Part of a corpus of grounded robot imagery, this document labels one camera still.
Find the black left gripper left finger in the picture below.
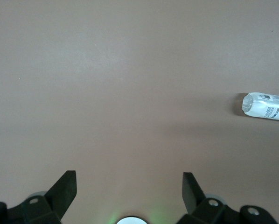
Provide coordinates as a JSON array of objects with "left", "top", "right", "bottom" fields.
[{"left": 0, "top": 170, "right": 77, "bottom": 224}]

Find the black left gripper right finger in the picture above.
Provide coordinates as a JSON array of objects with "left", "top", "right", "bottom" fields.
[{"left": 181, "top": 172, "right": 279, "bottom": 224}]

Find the brown table cover sheet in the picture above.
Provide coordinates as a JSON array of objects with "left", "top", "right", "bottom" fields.
[{"left": 0, "top": 0, "right": 279, "bottom": 224}]

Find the blue white tennis ball can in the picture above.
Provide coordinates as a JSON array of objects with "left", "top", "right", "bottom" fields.
[{"left": 241, "top": 92, "right": 279, "bottom": 123}]

